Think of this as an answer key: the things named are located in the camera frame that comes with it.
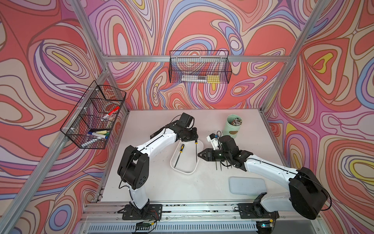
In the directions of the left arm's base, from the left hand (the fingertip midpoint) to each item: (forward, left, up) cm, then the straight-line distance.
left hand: (199, 136), depth 86 cm
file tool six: (-3, +12, -14) cm, 19 cm away
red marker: (+4, +45, +18) cm, 49 cm away
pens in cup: (+8, -23, +4) cm, 25 cm away
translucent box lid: (-24, -27, -13) cm, 38 cm away
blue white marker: (-9, +51, +14) cm, 53 cm away
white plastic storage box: (-8, +9, -16) cm, 20 cm away
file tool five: (-4, +2, -2) cm, 4 cm away
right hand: (-13, 0, -3) cm, 14 cm away
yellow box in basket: (+30, -9, +20) cm, 37 cm away
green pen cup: (+9, -22, -5) cm, 24 cm away
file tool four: (-18, -7, +2) cm, 19 cm away
